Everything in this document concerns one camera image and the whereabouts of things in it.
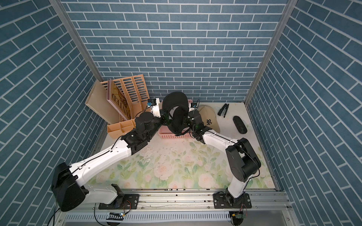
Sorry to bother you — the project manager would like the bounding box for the black baseball cap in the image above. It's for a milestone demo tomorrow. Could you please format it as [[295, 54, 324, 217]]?
[[162, 91, 189, 136]]

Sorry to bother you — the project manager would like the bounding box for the beige baseball cap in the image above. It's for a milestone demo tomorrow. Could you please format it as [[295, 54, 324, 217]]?
[[199, 105, 220, 133]]

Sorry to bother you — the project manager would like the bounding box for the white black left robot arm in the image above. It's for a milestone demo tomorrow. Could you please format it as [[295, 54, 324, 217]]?
[[51, 111, 170, 212]]

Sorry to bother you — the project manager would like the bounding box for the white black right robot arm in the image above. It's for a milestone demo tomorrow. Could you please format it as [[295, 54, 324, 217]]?
[[183, 110, 261, 204]]

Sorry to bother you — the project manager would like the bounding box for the pink plastic basket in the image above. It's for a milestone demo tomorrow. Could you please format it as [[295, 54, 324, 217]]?
[[158, 99, 194, 139]]

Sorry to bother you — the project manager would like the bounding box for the black stapler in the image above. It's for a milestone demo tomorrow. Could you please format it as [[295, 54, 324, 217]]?
[[217, 103, 229, 118]]

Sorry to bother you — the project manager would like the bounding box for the orange plastic file organizer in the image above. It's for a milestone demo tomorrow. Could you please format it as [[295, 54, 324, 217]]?
[[101, 74, 150, 139]]

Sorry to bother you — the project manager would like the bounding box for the floral table mat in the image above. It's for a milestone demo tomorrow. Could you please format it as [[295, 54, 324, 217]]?
[[89, 103, 275, 189]]

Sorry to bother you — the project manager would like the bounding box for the black oval remote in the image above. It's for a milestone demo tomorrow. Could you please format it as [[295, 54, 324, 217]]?
[[233, 116, 248, 134]]

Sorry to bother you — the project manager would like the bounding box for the wanted poster book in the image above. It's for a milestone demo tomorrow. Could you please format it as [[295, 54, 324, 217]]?
[[107, 79, 132, 120]]

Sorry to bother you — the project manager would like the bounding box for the beige cardboard folder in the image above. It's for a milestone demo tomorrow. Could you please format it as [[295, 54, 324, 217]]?
[[85, 81, 120, 124]]

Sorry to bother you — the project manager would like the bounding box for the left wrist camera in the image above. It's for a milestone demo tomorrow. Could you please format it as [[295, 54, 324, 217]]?
[[147, 98, 161, 118]]

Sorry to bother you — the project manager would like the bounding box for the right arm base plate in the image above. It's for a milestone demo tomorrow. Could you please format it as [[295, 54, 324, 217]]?
[[213, 192, 252, 209]]

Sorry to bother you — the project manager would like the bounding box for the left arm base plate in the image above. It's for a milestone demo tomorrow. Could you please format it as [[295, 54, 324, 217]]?
[[98, 194, 140, 211]]

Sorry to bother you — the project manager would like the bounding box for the aluminium mounting rail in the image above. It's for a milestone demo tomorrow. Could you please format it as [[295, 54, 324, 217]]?
[[52, 189, 298, 226]]

